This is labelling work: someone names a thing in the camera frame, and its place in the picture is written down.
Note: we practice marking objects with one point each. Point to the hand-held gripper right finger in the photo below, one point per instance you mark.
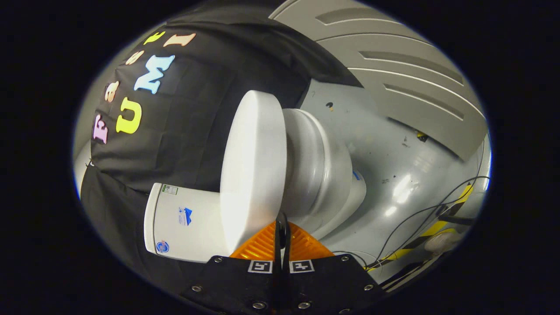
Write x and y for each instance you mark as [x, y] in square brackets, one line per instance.
[323, 284]

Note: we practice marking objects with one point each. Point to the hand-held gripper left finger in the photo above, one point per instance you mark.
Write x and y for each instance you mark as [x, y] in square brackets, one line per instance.
[236, 284]

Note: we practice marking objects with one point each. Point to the white toilet tank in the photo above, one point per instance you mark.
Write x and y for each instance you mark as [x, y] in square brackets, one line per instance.
[183, 223]

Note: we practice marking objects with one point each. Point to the yellow black hazard tape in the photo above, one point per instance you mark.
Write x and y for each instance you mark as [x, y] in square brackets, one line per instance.
[433, 228]

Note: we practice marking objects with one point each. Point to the white rounded object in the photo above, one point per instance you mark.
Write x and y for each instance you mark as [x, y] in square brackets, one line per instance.
[442, 242]

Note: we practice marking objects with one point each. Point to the grey drawer cabinet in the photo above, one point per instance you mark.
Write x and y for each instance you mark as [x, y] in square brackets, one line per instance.
[393, 65]

